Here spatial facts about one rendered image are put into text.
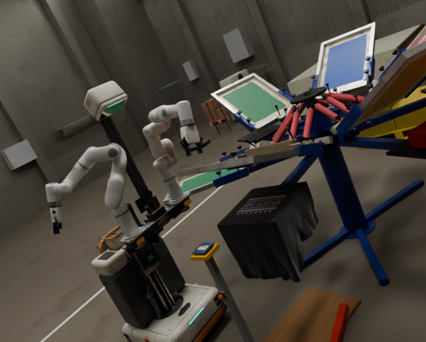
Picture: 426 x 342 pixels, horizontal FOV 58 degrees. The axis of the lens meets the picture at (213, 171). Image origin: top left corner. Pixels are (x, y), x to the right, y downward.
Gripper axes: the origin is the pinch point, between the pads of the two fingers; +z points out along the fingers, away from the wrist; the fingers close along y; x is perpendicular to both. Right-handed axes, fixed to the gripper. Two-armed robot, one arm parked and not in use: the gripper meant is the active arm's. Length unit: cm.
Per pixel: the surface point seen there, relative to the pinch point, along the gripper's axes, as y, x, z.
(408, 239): -168, 44, 104
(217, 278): -5, -11, 74
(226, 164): -12.0, 10.0, 10.2
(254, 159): -13.1, 29.0, 10.4
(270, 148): -71, 1, 8
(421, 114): -372, 24, 13
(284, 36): -860, -395, -276
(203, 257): 4, -7, 58
